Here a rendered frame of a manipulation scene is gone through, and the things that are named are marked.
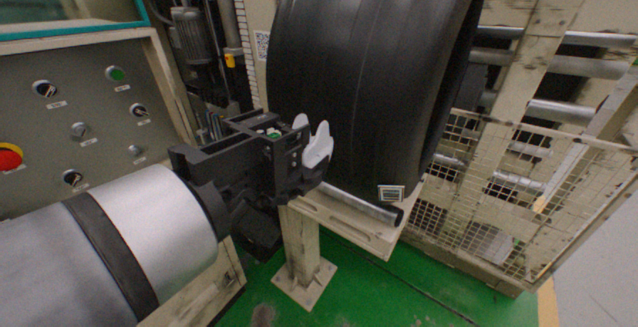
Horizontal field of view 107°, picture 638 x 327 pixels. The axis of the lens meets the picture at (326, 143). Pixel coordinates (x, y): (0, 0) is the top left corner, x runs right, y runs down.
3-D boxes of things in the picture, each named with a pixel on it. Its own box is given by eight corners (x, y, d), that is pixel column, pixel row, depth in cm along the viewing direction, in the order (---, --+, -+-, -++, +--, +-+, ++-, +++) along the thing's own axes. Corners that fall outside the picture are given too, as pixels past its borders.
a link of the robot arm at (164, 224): (172, 331, 16) (112, 254, 20) (234, 273, 19) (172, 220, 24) (129, 237, 11) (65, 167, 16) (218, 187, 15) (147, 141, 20)
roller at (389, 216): (280, 169, 68) (288, 157, 69) (287, 175, 72) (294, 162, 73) (396, 226, 52) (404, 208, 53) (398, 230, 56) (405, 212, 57)
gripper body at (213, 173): (317, 122, 24) (207, 177, 15) (313, 189, 28) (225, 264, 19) (264, 105, 28) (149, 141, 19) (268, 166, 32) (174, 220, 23)
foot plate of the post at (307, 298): (270, 281, 129) (269, 277, 127) (301, 244, 148) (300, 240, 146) (309, 312, 117) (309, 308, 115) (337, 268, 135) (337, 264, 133)
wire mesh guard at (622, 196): (343, 201, 138) (349, 86, 100) (344, 199, 139) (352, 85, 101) (532, 294, 96) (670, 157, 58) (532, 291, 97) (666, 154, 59)
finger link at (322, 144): (351, 113, 32) (310, 136, 25) (346, 151, 35) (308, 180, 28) (332, 107, 34) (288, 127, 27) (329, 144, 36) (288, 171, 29)
